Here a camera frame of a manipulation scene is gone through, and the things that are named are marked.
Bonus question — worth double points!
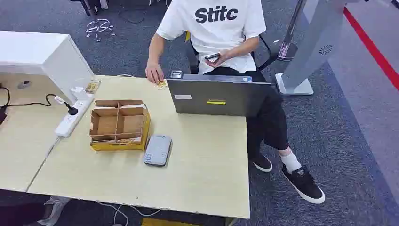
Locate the black plug with cable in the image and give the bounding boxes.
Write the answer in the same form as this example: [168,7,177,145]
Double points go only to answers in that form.
[0,87,79,116]

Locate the yellow board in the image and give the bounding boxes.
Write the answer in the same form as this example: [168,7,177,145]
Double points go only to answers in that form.
[142,218,200,226]

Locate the grey laptop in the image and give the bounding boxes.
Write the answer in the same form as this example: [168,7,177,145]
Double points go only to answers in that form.
[167,74,272,118]

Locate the person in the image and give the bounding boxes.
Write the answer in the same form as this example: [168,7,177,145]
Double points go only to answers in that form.
[145,0,326,205]

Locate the clear small card container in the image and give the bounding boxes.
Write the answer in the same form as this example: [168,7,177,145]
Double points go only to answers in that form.
[85,79,102,95]

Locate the grey flat case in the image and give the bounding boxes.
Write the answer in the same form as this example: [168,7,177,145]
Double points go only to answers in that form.
[143,134,173,167]

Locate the person's left hand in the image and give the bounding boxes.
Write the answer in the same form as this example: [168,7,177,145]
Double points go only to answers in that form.
[205,49,232,68]

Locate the black floor cable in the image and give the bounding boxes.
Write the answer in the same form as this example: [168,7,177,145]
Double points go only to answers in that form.
[117,5,147,24]

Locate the dark furniture legs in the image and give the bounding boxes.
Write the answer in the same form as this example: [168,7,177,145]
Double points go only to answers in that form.
[69,0,110,16]

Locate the black phone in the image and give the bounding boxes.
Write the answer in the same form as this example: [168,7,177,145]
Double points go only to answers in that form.
[204,53,221,64]

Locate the black pole with base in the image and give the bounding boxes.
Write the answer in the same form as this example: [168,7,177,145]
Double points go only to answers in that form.
[277,0,308,62]

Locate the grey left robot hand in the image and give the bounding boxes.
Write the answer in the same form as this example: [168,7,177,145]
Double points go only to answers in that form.
[37,196,71,226]

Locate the wooden box with dividers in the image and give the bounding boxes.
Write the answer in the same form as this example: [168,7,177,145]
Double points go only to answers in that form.
[89,99,151,152]

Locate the white desk partition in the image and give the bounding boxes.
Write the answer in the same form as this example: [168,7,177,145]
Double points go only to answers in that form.
[0,30,95,105]

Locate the person's right hand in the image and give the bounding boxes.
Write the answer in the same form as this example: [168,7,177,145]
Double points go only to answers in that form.
[145,62,165,84]

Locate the white cable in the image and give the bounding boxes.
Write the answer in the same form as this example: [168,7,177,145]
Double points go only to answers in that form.
[96,201,163,226]

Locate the grey floor stand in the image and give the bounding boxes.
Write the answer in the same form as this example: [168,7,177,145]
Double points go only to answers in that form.
[275,0,347,96]

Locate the white power strip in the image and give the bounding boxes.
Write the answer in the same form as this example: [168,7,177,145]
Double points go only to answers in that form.
[54,93,95,139]

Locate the white wire frame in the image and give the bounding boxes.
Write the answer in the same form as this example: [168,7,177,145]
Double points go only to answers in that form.
[85,18,116,43]

